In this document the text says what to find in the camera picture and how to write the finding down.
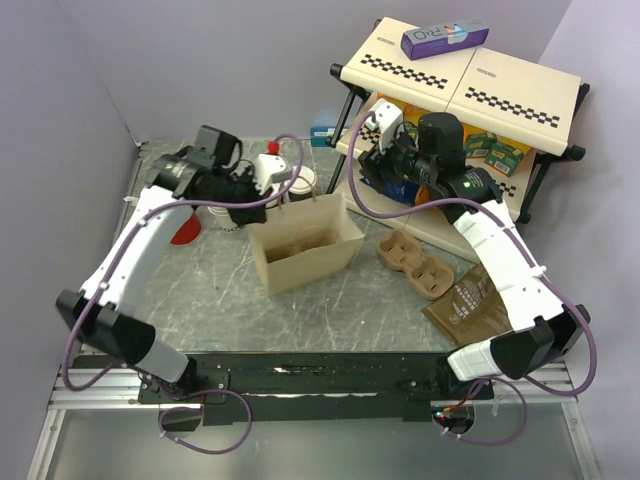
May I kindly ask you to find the purple box on shelf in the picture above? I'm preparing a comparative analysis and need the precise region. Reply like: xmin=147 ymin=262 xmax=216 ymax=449
xmin=400 ymin=18 xmax=490 ymax=61

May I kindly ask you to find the white plastic cup lid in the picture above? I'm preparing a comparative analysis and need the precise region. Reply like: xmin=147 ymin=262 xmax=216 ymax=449
xmin=289 ymin=166 xmax=317 ymax=195

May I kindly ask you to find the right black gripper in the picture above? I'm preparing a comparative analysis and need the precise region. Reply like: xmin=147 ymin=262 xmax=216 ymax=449
xmin=357 ymin=124 xmax=435 ymax=195

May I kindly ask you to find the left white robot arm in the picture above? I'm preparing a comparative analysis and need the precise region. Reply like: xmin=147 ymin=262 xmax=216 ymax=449
xmin=56 ymin=125 xmax=266 ymax=402

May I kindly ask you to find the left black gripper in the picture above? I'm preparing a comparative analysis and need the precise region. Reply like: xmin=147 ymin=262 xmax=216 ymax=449
xmin=210 ymin=165 xmax=274 ymax=228

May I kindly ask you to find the pulp cup carrier tray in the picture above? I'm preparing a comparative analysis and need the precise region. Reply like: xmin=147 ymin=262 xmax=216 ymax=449
xmin=376 ymin=229 xmax=455 ymax=300

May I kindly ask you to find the kraft paper bag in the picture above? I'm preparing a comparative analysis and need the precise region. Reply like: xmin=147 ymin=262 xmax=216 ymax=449
xmin=248 ymin=193 xmax=364 ymax=296

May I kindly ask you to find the blue small box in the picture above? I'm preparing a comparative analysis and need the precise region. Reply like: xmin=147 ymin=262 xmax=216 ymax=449
xmin=310 ymin=126 xmax=336 ymax=148

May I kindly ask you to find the aluminium rail frame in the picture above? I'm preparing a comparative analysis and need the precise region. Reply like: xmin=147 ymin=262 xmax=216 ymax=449
xmin=25 ymin=363 xmax=161 ymax=480

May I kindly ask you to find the orange box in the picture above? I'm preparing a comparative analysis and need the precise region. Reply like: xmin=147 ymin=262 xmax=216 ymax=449
xmin=463 ymin=123 xmax=495 ymax=138

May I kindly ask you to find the stack of paper cups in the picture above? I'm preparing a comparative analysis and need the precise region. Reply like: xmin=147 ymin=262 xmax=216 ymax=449
xmin=207 ymin=206 xmax=242 ymax=233

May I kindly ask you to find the orange snack bag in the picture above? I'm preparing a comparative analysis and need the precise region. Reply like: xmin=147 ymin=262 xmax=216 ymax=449
xmin=414 ymin=186 xmax=431 ymax=206

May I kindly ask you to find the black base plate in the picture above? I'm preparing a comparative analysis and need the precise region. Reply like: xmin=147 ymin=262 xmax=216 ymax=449
xmin=138 ymin=352 xmax=471 ymax=426

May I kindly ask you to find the blue snack bag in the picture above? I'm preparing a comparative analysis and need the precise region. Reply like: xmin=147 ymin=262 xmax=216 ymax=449
xmin=377 ymin=181 xmax=418 ymax=206

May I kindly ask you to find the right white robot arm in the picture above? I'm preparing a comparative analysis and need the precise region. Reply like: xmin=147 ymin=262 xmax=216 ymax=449
xmin=347 ymin=101 xmax=597 ymax=399

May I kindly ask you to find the black paper coffee cup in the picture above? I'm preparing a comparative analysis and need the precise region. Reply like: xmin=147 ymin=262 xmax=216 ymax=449
xmin=288 ymin=190 xmax=315 ymax=202

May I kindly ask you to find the beige checkered shelf rack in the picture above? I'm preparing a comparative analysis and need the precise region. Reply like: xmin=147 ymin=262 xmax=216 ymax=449
xmin=324 ymin=16 xmax=591 ymax=264

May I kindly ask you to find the green yellow carton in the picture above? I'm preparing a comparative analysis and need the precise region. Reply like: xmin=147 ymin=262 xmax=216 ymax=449
xmin=403 ymin=120 xmax=419 ymax=143

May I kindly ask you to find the red cup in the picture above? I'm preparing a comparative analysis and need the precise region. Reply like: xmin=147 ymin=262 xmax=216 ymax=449
xmin=170 ymin=212 xmax=202 ymax=246

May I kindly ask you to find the brown coffee bean pouch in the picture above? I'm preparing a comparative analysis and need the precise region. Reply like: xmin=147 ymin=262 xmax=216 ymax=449
xmin=422 ymin=264 xmax=512 ymax=347

